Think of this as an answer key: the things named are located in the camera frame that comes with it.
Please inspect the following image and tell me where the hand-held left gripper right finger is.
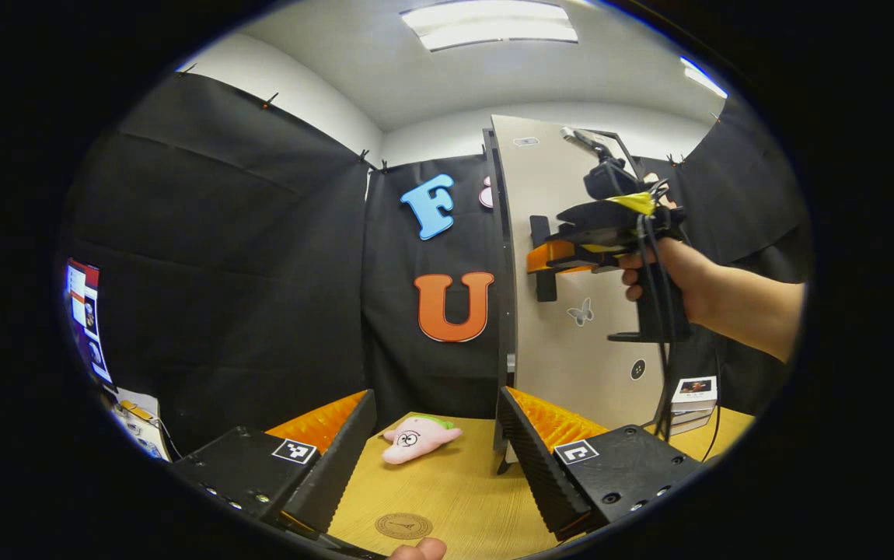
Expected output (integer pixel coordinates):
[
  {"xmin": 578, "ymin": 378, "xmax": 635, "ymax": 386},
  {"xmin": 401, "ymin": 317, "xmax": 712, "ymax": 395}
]
[{"xmin": 495, "ymin": 386, "xmax": 705, "ymax": 543}]

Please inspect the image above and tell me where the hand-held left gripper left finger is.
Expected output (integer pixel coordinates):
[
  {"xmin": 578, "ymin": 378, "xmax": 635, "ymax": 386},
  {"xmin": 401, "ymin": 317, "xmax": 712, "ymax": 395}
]
[{"xmin": 171, "ymin": 389, "xmax": 379, "ymax": 537}]

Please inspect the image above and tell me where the black cabinet door handle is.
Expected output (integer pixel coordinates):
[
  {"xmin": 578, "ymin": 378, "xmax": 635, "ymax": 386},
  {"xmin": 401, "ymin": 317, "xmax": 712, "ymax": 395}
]
[{"xmin": 529, "ymin": 215, "xmax": 559, "ymax": 303}]

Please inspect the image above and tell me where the dark grey cabinet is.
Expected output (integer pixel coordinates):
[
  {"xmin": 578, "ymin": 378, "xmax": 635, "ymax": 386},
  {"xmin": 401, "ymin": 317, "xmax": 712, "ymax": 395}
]
[{"xmin": 481, "ymin": 128, "xmax": 519, "ymax": 475}]

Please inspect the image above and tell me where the round brown coaster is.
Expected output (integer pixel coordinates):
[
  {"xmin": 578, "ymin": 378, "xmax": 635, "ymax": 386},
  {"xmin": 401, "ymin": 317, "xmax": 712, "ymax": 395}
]
[{"xmin": 375, "ymin": 512, "xmax": 434, "ymax": 541}]

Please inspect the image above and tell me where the grey cabinet door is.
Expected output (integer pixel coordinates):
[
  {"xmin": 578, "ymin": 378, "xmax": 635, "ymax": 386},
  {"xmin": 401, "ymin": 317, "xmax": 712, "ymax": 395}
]
[{"xmin": 491, "ymin": 114, "xmax": 698, "ymax": 433}]

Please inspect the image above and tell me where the pink plush toy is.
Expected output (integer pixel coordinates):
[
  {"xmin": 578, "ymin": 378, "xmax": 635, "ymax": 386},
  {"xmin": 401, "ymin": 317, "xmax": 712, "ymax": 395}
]
[{"xmin": 381, "ymin": 415, "xmax": 463, "ymax": 466}]

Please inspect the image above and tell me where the stack of books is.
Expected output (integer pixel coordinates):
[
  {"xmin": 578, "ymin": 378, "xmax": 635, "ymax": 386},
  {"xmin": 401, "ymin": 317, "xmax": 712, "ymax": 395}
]
[{"xmin": 666, "ymin": 376, "xmax": 720, "ymax": 437}]

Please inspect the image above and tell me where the small ceiling light panel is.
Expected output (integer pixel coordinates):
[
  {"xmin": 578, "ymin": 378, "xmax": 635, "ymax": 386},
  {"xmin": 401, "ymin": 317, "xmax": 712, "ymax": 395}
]
[{"xmin": 680, "ymin": 56, "xmax": 729, "ymax": 100}]

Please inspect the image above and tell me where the white papers pile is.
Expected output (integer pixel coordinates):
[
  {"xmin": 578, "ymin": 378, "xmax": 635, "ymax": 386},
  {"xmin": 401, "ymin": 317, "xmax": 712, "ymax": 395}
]
[{"xmin": 107, "ymin": 387, "xmax": 173, "ymax": 461}]

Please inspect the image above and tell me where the black backdrop cloth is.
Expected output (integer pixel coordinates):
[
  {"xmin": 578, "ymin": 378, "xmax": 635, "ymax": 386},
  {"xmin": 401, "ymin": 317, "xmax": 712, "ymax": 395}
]
[{"xmin": 58, "ymin": 72, "xmax": 813, "ymax": 456}]

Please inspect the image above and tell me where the large ceiling light panel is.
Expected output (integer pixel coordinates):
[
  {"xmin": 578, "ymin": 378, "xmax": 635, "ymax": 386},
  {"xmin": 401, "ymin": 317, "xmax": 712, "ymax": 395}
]
[{"xmin": 400, "ymin": 0, "xmax": 579, "ymax": 53}]

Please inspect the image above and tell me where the computer monitor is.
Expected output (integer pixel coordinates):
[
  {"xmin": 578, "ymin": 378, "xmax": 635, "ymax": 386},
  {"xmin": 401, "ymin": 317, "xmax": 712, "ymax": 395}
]
[{"xmin": 65, "ymin": 258, "xmax": 115, "ymax": 387}]

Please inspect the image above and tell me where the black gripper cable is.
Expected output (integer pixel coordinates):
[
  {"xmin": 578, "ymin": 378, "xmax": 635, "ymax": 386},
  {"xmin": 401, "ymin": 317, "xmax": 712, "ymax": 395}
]
[{"xmin": 636, "ymin": 216, "xmax": 722, "ymax": 464}]

